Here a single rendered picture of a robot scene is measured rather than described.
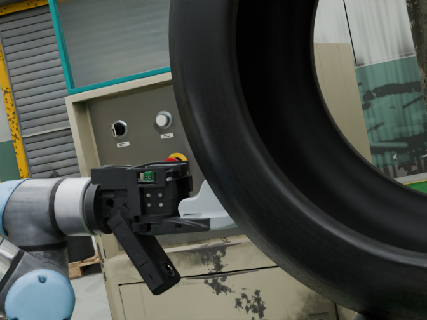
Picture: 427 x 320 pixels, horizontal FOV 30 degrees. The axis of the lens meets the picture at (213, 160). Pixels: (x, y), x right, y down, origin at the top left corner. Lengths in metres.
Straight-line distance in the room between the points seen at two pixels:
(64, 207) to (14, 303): 0.16
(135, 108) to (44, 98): 8.91
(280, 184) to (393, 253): 0.13
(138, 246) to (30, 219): 0.15
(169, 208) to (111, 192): 0.09
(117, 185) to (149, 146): 0.74
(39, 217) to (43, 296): 0.16
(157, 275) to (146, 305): 0.77
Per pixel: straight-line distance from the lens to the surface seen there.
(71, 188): 1.01
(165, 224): 0.94
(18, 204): 1.05
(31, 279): 0.91
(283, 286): 1.61
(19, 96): 10.76
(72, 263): 7.23
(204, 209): 0.94
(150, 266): 0.98
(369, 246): 0.77
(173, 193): 0.95
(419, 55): 1.13
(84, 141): 1.77
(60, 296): 0.91
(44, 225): 1.04
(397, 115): 9.86
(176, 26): 0.84
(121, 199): 0.99
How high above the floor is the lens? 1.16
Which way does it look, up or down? 3 degrees down
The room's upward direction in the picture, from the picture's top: 12 degrees counter-clockwise
